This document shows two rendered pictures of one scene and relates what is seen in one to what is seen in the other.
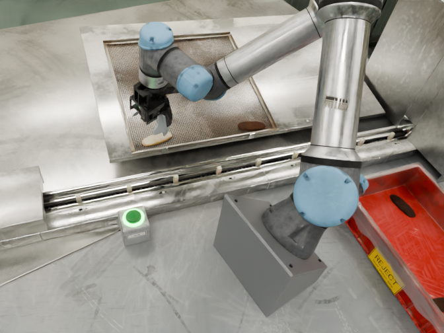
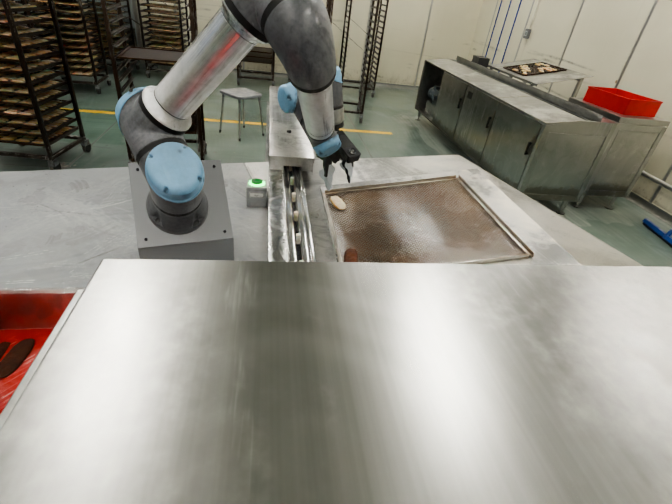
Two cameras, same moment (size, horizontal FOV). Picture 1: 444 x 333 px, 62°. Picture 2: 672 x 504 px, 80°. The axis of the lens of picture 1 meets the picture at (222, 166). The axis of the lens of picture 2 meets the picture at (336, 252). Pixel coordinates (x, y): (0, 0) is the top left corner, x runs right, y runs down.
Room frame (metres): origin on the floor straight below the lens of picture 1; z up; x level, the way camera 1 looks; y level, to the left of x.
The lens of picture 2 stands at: (1.19, -0.93, 1.49)
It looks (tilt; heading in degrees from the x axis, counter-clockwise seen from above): 33 degrees down; 107
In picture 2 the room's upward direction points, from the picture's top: 8 degrees clockwise
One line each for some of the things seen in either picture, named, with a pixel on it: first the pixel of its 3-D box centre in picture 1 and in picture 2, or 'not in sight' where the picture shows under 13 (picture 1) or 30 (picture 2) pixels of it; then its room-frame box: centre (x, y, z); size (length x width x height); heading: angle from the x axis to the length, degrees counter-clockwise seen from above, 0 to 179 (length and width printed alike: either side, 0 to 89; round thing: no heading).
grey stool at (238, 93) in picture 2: not in sight; (241, 113); (-1.29, 2.93, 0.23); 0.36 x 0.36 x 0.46; 72
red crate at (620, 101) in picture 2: not in sight; (620, 101); (2.29, 3.55, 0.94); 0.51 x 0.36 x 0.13; 123
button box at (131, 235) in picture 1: (134, 228); (257, 197); (0.52, 0.20, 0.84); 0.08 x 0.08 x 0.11; 29
